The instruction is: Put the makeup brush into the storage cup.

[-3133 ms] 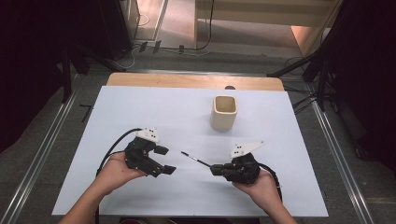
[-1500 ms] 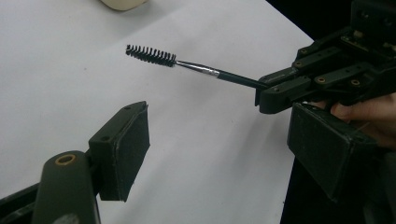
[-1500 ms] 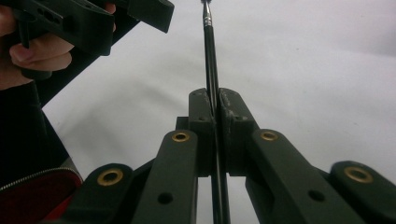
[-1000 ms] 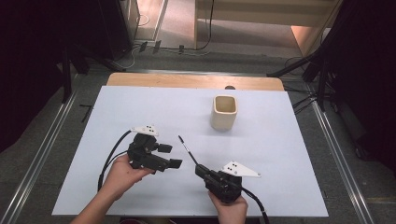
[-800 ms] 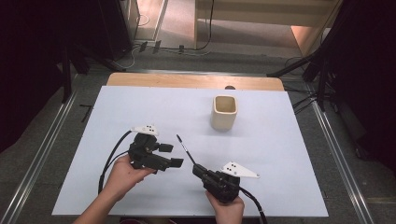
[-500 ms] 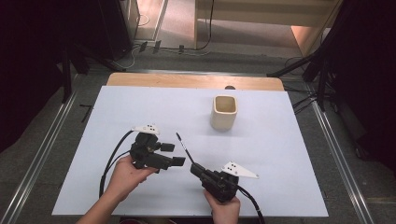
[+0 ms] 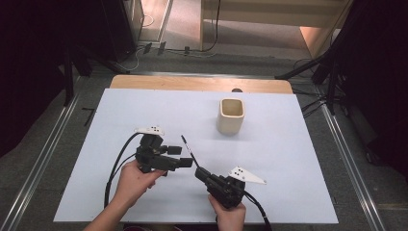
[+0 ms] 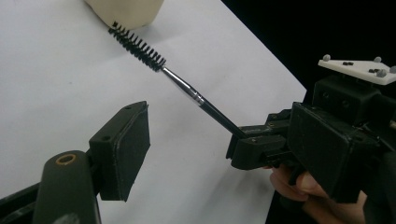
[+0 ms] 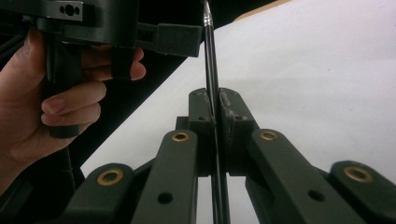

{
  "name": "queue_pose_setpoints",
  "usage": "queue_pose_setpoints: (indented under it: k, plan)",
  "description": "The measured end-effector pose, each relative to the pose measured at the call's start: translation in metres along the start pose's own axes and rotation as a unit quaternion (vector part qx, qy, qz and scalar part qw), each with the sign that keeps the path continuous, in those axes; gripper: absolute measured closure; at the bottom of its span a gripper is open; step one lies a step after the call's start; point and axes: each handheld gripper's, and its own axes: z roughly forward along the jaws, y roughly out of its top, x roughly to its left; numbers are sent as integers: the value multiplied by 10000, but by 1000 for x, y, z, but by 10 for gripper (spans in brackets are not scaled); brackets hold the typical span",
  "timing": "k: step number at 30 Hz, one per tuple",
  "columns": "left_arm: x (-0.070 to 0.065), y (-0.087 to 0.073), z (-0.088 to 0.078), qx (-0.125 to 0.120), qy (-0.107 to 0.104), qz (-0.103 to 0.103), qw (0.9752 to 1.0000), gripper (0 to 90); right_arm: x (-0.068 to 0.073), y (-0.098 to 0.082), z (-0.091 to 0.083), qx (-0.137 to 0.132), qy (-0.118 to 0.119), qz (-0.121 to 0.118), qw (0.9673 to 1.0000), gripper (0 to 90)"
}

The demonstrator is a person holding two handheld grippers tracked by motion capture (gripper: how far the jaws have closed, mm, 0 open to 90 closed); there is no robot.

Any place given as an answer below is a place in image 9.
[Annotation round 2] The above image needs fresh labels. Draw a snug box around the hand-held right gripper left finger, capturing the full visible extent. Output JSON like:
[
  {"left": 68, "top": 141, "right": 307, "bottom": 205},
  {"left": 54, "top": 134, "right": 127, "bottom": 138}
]
[{"left": 176, "top": 88, "right": 217, "bottom": 177}]

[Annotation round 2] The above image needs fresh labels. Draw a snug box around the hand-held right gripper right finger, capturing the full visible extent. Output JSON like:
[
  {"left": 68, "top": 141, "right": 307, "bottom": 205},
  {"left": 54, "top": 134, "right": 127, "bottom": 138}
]
[{"left": 219, "top": 87, "right": 260, "bottom": 175}]

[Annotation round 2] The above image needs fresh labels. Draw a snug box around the black pen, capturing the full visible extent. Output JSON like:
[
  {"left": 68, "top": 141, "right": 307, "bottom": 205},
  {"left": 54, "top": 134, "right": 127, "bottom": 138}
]
[{"left": 201, "top": 0, "right": 232, "bottom": 224}]

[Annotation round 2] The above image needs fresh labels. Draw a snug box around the wooden table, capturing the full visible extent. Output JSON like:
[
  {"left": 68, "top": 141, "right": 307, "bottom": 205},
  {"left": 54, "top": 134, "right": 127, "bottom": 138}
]
[{"left": 233, "top": 0, "right": 293, "bottom": 22}]

